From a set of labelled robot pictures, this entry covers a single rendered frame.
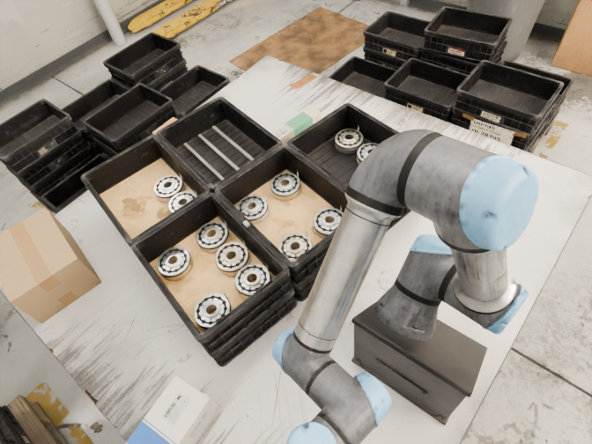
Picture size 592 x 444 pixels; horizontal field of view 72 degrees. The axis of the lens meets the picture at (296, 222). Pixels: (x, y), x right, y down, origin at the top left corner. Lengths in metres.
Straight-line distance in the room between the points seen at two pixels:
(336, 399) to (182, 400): 0.58
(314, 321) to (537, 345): 1.57
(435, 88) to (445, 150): 2.02
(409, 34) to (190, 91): 1.47
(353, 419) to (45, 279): 1.07
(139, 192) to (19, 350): 1.27
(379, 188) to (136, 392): 0.98
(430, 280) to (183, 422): 0.70
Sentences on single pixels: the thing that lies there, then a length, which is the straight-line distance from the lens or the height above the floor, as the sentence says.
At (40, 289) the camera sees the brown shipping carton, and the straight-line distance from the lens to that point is 1.51.
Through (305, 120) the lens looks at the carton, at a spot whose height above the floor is 0.76.
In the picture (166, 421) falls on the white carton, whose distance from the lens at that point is 1.20.
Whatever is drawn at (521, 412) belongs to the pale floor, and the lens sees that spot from 2.05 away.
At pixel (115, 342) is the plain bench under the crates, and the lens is 1.45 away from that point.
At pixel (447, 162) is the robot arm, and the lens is 0.57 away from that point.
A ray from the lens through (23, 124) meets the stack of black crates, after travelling 2.84.
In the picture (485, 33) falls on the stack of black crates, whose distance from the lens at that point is 2.87.
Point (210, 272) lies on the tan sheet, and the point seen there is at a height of 0.83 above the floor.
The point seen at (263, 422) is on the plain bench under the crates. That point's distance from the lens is 1.22.
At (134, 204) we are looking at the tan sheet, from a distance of 1.56.
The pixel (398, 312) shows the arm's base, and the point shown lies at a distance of 1.00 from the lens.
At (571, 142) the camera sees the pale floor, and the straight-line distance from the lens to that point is 3.04.
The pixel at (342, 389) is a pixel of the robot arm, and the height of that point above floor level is 1.19.
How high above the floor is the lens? 1.88
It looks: 53 degrees down
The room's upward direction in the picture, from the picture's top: 11 degrees counter-clockwise
